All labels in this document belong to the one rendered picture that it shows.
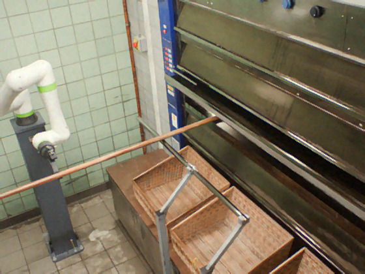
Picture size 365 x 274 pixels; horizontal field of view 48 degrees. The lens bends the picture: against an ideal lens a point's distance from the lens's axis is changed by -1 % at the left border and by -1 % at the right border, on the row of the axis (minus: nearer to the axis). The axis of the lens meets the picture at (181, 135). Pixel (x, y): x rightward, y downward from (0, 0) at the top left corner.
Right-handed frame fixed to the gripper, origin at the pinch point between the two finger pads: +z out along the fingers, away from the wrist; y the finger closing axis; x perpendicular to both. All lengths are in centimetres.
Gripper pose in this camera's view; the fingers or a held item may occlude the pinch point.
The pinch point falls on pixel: (57, 167)
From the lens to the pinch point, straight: 244.0
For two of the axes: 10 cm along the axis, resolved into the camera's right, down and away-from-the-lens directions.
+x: -8.6, 3.1, -4.0
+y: 0.7, 8.5, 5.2
